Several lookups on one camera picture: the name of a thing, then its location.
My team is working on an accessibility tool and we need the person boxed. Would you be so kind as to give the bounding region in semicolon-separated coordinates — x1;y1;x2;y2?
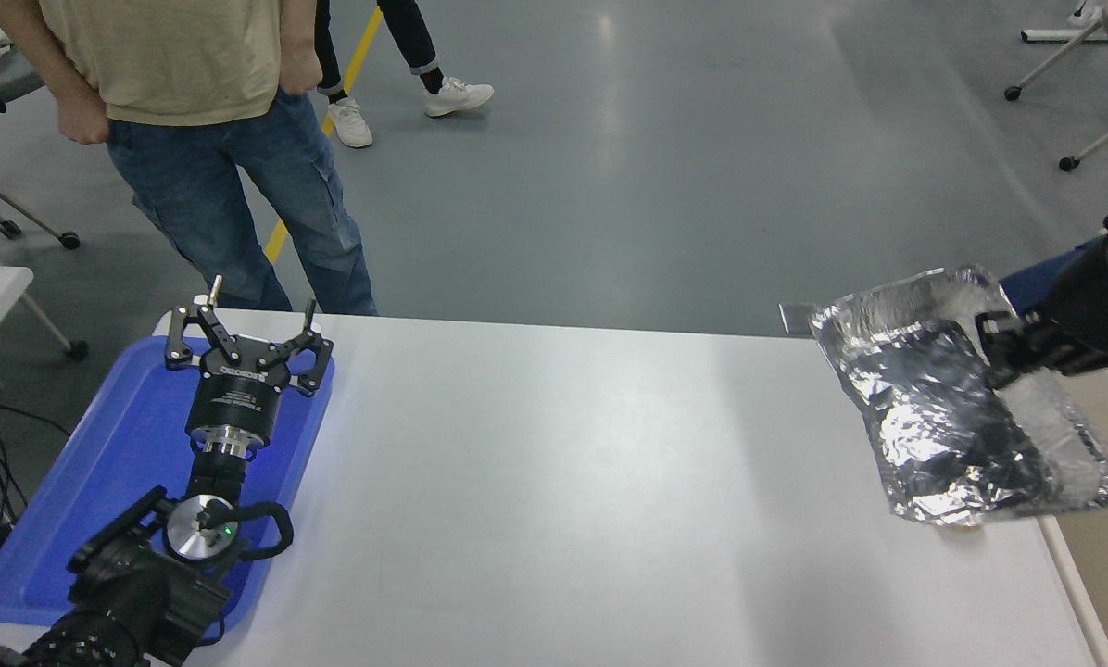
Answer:
315;0;496;149
0;0;378;316

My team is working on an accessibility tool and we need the dark blue object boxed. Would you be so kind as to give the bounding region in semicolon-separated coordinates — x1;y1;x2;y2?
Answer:
999;236;1106;316

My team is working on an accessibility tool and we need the person's right hand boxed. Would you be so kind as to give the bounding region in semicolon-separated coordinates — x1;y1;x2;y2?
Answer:
54;88;111;145

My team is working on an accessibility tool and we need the blue plastic tray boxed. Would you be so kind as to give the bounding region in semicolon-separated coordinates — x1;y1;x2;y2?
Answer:
0;335;336;640

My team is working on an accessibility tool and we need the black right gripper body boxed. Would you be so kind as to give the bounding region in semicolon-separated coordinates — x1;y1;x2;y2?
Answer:
1040;233;1108;376

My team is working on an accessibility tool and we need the silver foil tray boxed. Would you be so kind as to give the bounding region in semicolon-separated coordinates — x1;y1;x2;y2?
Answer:
809;264;1108;527

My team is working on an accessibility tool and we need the grey wheeled chair frame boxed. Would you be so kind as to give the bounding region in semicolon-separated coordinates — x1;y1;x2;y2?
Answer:
0;144;90;360

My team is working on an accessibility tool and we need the person's left hand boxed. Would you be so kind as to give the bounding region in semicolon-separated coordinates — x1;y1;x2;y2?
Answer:
277;44;324;96

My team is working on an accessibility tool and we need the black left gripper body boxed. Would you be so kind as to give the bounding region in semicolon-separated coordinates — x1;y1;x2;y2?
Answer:
185;356;294;442

